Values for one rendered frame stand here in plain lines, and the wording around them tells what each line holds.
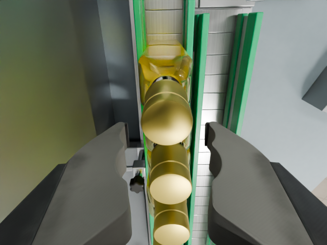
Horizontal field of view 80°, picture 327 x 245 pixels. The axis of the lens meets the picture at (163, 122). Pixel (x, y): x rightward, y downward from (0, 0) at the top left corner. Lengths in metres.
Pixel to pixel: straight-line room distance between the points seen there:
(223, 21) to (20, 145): 0.35
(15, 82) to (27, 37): 0.04
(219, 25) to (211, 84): 0.11
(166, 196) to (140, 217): 0.50
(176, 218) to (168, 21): 0.32
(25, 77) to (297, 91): 0.62
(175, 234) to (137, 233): 0.53
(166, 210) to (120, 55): 0.42
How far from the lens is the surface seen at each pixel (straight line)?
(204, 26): 0.31
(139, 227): 0.70
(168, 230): 0.20
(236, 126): 0.38
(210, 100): 0.43
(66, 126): 0.26
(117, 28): 0.53
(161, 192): 0.16
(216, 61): 0.41
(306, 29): 0.63
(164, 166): 0.16
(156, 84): 0.15
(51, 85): 0.24
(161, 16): 0.39
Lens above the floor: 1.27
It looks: 62 degrees down
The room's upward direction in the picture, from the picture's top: 180 degrees clockwise
